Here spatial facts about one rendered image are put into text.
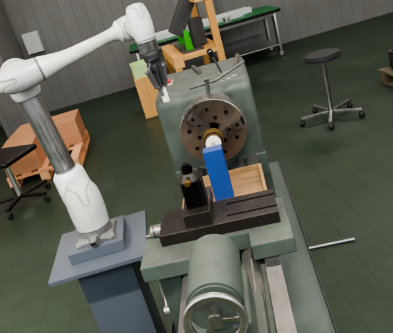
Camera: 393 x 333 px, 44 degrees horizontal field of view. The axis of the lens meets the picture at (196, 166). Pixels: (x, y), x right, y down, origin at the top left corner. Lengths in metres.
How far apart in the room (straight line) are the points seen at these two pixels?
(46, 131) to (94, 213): 0.43
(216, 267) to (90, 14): 8.47
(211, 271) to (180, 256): 0.53
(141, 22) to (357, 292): 1.78
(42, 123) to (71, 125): 4.06
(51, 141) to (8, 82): 0.37
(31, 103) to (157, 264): 0.98
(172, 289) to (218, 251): 0.56
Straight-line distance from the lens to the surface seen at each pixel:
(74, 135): 6.39
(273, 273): 1.60
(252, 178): 2.19
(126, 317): 2.42
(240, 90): 2.39
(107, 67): 9.53
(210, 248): 1.25
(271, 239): 1.65
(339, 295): 2.84
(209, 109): 2.25
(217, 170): 2.00
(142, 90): 6.99
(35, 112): 2.28
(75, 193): 2.18
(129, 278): 2.30
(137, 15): 2.18
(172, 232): 1.75
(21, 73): 2.09
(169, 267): 1.68
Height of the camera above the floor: 1.80
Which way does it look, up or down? 22 degrees down
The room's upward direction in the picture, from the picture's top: 16 degrees counter-clockwise
